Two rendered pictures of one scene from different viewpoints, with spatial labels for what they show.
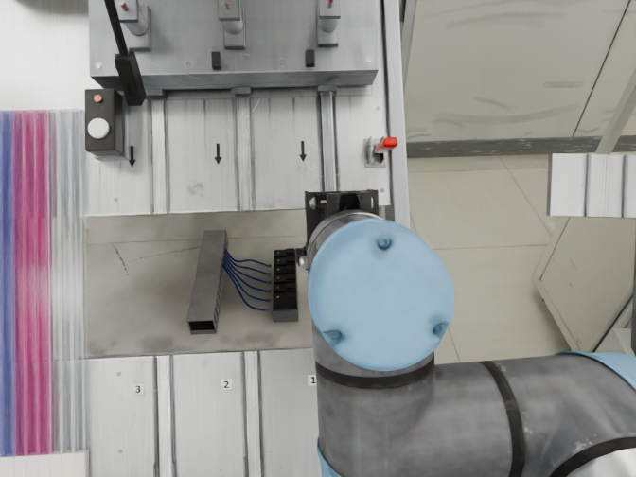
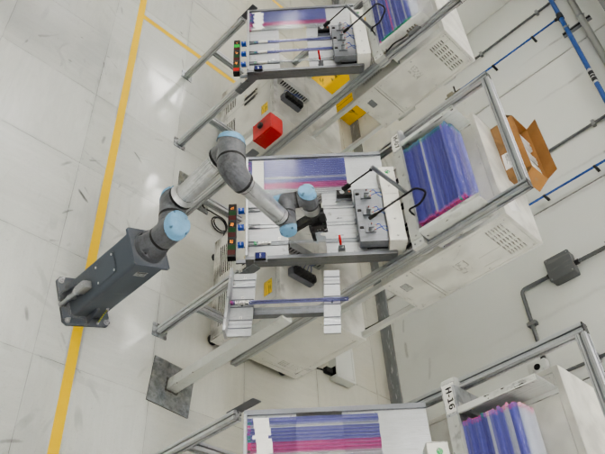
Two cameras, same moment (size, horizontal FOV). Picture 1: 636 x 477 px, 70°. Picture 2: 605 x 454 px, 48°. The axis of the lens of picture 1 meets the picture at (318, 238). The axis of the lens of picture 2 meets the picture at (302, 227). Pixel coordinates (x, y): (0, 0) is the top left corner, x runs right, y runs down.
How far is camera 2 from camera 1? 2.82 m
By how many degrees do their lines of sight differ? 44
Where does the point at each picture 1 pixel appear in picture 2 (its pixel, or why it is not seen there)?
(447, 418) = (290, 202)
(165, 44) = (362, 201)
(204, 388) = not seen: hidden behind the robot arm
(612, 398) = (292, 219)
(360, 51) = (365, 237)
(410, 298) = (306, 190)
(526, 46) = not seen: outside the picture
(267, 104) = (353, 227)
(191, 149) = (339, 213)
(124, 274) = (304, 232)
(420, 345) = (301, 192)
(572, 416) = (290, 213)
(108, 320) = not seen: hidden behind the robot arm
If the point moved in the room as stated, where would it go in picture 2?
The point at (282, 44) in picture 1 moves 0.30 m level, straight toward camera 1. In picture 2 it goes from (365, 222) to (320, 194)
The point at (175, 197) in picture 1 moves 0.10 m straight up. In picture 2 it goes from (327, 210) to (341, 199)
